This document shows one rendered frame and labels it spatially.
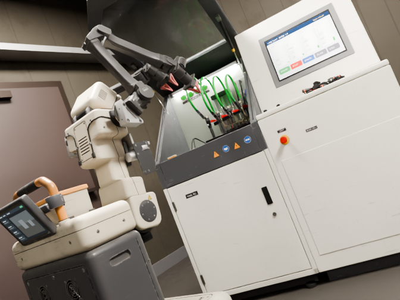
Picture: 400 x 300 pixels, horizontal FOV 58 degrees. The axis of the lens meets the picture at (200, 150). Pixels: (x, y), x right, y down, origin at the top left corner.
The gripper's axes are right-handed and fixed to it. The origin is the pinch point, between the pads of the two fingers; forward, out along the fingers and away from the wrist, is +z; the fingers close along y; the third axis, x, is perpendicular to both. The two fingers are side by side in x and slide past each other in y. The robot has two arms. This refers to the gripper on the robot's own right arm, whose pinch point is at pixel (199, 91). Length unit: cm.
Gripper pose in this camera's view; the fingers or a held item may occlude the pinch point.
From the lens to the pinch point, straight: 209.9
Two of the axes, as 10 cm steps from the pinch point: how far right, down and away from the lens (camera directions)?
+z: 6.5, 5.5, 5.2
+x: -7.4, 3.3, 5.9
